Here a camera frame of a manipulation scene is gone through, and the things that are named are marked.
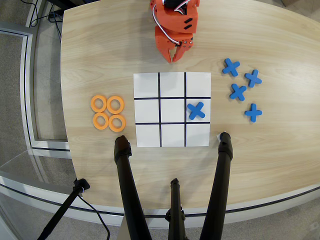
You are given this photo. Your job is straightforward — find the white tic-tac-toe grid sheet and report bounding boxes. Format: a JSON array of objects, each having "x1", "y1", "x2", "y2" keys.
[{"x1": 132, "y1": 71, "x2": 212, "y2": 148}]

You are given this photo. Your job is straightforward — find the red white arm wires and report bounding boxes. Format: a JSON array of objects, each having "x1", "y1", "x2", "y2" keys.
[{"x1": 173, "y1": 0, "x2": 191, "y2": 15}]

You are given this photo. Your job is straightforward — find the orange foam ring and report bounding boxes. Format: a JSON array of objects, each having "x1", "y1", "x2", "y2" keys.
[
  {"x1": 107, "y1": 113, "x2": 127, "y2": 133},
  {"x1": 106, "y1": 95, "x2": 125, "y2": 115},
  {"x1": 92, "y1": 112, "x2": 110, "y2": 131},
  {"x1": 90, "y1": 94, "x2": 109, "y2": 113}
]

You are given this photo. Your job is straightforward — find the black stand cable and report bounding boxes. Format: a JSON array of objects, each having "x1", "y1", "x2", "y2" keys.
[{"x1": 76, "y1": 194, "x2": 111, "y2": 240}]

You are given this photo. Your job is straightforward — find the blue foam cross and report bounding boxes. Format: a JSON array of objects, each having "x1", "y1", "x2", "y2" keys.
[
  {"x1": 229, "y1": 83, "x2": 248, "y2": 102},
  {"x1": 222, "y1": 58, "x2": 241, "y2": 78},
  {"x1": 186, "y1": 101, "x2": 207, "y2": 121},
  {"x1": 243, "y1": 69, "x2": 263, "y2": 89},
  {"x1": 244, "y1": 103, "x2": 263, "y2": 124}
]

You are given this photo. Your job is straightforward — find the black floor cables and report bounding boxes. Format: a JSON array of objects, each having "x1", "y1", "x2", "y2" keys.
[{"x1": 29, "y1": 0, "x2": 63, "y2": 41}]

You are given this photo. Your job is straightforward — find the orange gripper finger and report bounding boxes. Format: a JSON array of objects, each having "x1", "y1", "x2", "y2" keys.
[
  {"x1": 154, "y1": 26, "x2": 177, "y2": 64},
  {"x1": 173, "y1": 39, "x2": 194, "y2": 63}
]

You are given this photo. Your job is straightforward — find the short black tripod leg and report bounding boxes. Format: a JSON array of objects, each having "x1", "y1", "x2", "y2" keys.
[{"x1": 164, "y1": 177, "x2": 187, "y2": 240}]

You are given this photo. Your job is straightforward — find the white gripper cable loop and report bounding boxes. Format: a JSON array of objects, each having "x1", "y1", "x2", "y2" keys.
[{"x1": 152, "y1": 9, "x2": 182, "y2": 47}]

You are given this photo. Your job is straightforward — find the metal glass partition frame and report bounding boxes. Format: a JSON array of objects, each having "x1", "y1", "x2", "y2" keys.
[{"x1": 0, "y1": 21, "x2": 76, "y2": 161}]

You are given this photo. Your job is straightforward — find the black light stand pole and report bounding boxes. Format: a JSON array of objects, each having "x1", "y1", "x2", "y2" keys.
[{"x1": 36, "y1": 178, "x2": 91, "y2": 240}]

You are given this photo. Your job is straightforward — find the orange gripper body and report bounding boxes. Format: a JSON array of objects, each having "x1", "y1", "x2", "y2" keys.
[{"x1": 159, "y1": 6, "x2": 200, "y2": 41}]

